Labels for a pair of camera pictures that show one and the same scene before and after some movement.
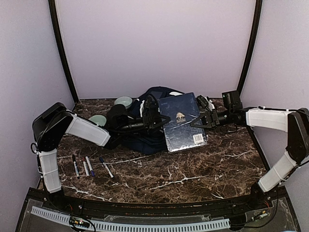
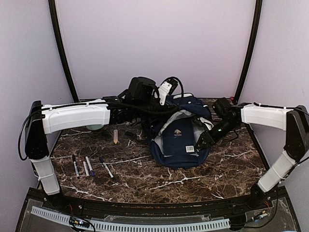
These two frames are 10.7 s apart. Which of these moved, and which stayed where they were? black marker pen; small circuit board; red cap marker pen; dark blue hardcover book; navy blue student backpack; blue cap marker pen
Moved: navy blue student backpack; dark blue hardcover book
Stayed: black marker pen; small circuit board; blue cap marker pen; red cap marker pen
